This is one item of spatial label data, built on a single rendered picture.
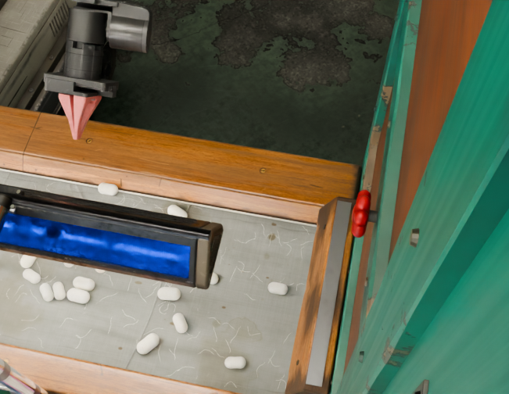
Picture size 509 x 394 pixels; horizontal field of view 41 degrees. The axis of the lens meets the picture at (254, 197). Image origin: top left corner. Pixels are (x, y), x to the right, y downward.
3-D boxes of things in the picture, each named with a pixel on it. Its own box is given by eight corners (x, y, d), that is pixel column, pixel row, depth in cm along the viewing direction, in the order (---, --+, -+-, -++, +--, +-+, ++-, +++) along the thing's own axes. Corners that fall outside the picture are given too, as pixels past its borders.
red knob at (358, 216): (353, 203, 63) (358, 180, 59) (376, 207, 62) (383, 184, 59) (345, 245, 61) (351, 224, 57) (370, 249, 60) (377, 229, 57)
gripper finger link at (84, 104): (81, 144, 107) (87, 84, 104) (39, 136, 108) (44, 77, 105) (98, 138, 113) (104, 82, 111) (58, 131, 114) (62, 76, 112)
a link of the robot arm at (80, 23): (74, 1, 108) (66, -1, 102) (118, 8, 108) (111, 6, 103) (70, 45, 110) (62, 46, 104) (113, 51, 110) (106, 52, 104)
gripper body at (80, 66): (103, 95, 105) (108, 46, 103) (41, 84, 106) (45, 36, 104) (119, 93, 111) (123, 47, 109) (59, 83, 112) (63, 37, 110)
